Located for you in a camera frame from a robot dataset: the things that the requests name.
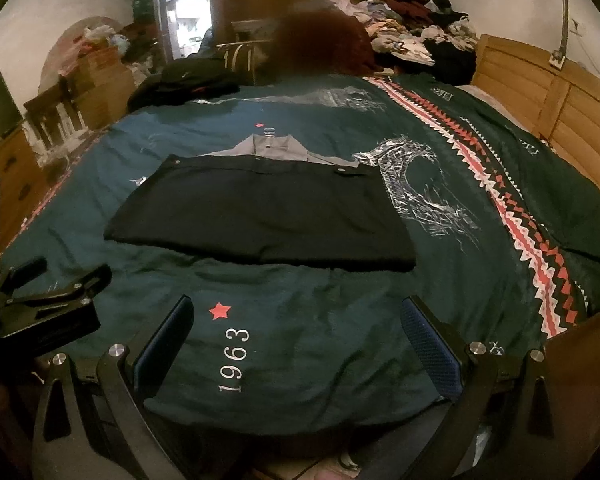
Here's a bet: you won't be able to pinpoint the pink round board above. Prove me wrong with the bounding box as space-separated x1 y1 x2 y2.
39 16 126 93

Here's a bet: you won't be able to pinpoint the wall pipe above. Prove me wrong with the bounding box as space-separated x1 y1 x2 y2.
550 0 573 68

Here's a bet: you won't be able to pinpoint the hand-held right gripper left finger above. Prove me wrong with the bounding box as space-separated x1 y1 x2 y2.
30 294 196 480

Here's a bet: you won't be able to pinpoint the grey collared shirt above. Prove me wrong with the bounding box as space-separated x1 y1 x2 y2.
200 132 376 168

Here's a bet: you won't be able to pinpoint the dark red cloth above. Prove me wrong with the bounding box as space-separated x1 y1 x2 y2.
272 7 378 81

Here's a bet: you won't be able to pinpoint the wooden dresser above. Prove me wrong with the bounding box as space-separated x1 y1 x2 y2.
0 125 48 246

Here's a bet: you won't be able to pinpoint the pile of mixed clothes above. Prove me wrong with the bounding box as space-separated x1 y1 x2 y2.
330 0 481 86

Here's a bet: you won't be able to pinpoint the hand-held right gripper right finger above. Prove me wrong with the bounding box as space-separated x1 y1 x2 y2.
400 296 568 480

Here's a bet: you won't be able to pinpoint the green printed blanket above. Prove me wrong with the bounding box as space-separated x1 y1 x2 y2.
0 72 600 436

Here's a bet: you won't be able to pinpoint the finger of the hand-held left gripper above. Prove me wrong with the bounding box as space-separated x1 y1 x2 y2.
0 264 114 342
0 255 49 302

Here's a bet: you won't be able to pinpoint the wooden chair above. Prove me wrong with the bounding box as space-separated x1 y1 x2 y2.
24 82 88 161
215 19 281 86

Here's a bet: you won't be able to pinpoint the cardboard boxes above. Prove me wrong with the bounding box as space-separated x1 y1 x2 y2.
60 50 136 121

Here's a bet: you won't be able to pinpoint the dark clothes heap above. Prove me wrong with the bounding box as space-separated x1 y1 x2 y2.
127 57 241 111

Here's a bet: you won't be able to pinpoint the wooden bed frame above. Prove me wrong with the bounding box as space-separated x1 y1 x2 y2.
472 34 600 466

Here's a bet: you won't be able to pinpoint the plastic bags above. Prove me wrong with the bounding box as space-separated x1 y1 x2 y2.
77 22 131 53

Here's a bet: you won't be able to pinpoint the black garment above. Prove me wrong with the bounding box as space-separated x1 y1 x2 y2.
103 154 417 273

